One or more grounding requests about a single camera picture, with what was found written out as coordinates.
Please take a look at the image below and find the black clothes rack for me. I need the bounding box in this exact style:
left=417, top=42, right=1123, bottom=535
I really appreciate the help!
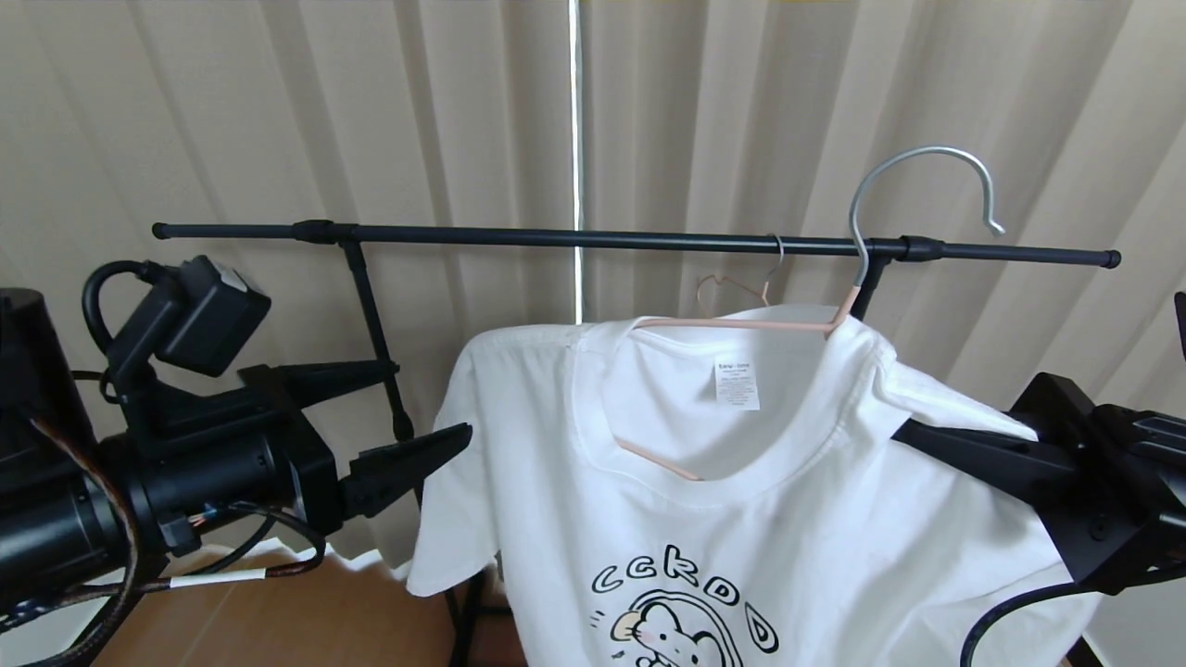
left=151, top=220, right=1122, bottom=667

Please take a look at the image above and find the white printed t-shirt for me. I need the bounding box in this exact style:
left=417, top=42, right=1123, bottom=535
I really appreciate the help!
left=406, top=304, right=1104, bottom=667

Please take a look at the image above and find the black cable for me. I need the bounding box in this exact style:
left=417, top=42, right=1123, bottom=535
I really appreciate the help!
left=959, top=579, right=1108, bottom=667

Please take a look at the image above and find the pink clothes hanger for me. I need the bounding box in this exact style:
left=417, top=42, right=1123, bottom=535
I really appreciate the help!
left=697, top=234, right=787, bottom=311
left=616, top=145, right=1006, bottom=483

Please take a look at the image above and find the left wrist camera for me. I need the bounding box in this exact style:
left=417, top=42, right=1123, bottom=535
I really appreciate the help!
left=82, top=257, right=272, bottom=436

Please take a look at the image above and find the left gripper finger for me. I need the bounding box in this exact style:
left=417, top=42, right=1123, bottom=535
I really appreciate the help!
left=338, top=423, right=473, bottom=522
left=278, top=359, right=401, bottom=410

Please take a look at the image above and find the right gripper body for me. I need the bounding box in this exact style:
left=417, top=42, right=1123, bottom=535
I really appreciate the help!
left=1010, top=372, right=1186, bottom=596

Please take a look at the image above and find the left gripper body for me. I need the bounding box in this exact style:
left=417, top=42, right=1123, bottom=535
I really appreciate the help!
left=97, top=366, right=344, bottom=557

